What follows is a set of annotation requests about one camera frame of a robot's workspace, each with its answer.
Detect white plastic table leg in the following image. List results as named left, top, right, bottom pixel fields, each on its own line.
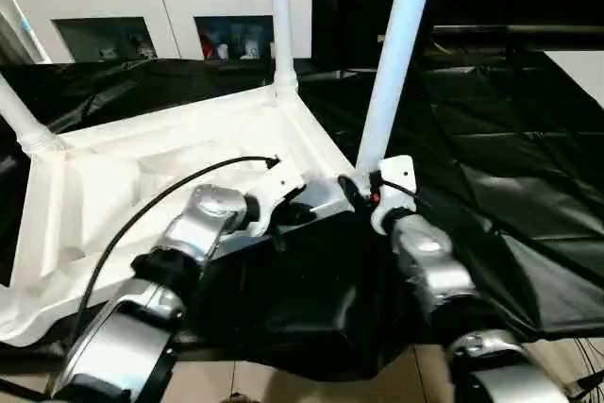
left=269, top=0, right=301, bottom=100
left=0, top=73, right=62, bottom=154
left=354, top=0, right=441, bottom=176

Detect white plastic table top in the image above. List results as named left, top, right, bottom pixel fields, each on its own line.
left=0, top=85, right=374, bottom=347

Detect black mat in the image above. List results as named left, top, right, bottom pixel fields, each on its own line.
left=0, top=49, right=604, bottom=380

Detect white cabinet with glass doors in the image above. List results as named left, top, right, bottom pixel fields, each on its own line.
left=8, top=0, right=314, bottom=64

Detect white flat board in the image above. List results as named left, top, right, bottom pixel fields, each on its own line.
left=547, top=49, right=604, bottom=107

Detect black stand leg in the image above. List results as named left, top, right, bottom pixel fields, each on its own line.
left=0, top=377, right=53, bottom=403

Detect grey curtain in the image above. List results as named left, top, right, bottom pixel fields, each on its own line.
left=0, top=0, right=48, bottom=66

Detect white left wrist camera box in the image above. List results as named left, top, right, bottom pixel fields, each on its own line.
left=247, top=165, right=305, bottom=234

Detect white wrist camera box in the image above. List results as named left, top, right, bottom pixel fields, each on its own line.
left=247, top=165, right=305, bottom=234
left=368, top=156, right=418, bottom=236

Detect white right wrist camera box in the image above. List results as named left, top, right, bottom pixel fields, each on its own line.
left=368, top=156, right=418, bottom=236

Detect black metal rail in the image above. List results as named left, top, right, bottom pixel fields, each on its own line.
left=429, top=25, right=604, bottom=43

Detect thin black floor cables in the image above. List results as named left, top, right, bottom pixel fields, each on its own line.
left=566, top=337, right=604, bottom=403

